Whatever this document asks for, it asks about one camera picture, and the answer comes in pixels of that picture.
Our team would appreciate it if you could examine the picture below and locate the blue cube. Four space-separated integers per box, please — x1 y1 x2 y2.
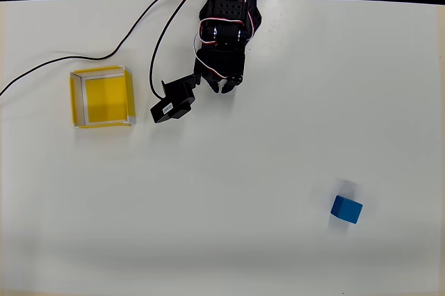
330 195 364 225

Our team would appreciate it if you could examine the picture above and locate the yellow open box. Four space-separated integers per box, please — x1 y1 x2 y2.
69 65 137 130

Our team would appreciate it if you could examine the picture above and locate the black gripper-mounted camera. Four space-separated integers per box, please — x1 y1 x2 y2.
149 73 202 124

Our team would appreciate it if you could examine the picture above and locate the black camera cable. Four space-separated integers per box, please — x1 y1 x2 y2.
149 0 213 99

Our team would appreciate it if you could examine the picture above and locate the long black cable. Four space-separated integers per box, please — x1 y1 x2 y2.
0 0 191 98

